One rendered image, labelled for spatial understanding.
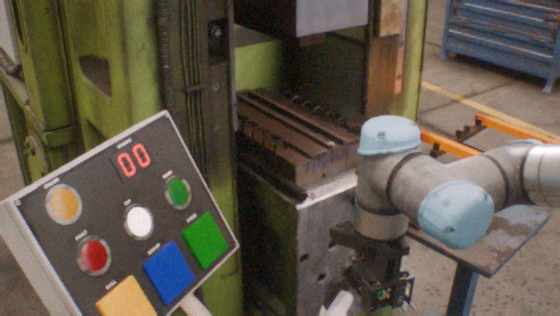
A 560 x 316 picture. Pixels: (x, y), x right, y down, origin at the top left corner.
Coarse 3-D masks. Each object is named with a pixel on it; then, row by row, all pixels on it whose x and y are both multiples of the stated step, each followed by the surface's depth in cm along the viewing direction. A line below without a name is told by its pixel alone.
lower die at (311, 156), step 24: (240, 96) 152; (264, 96) 154; (240, 120) 143; (264, 120) 140; (312, 120) 139; (240, 144) 139; (288, 144) 129; (312, 144) 128; (288, 168) 124; (312, 168) 125; (336, 168) 130
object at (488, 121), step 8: (488, 120) 156; (496, 120) 155; (496, 128) 155; (504, 128) 152; (512, 128) 151; (520, 128) 151; (520, 136) 149; (528, 136) 147; (536, 136) 146; (544, 136) 146
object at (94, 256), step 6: (84, 246) 74; (90, 246) 74; (96, 246) 75; (102, 246) 76; (84, 252) 73; (90, 252) 74; (96, 252) 75; (102, 252) 76; (84, 258) 73; (90, 258) 74; (96, 258) 74; (102, 258) 75; (84, 264) 73; (90, 264) 73; (96, 264) 74; (102, 264) 75; (96, 270) 74
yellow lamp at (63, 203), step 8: (56, 192) 72; (64, 192) 73; (56, 200) 72; (64, 200) 73; (72, 200) 74; (56, 208) 72; (64, 208) 73; (72, 208) 74; (64, 216) 72; (72, 216) 73
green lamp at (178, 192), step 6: (174, 180) 90; (180, 180) 91; (174, 186) 90; (180, 186) 91; (168, 192) 88; (174, 192) 89; (180, 192) 90; (186, 192) 91; (174, 198) 89; (180, 198) 90; (186, 198) 91; (180, 204) 90
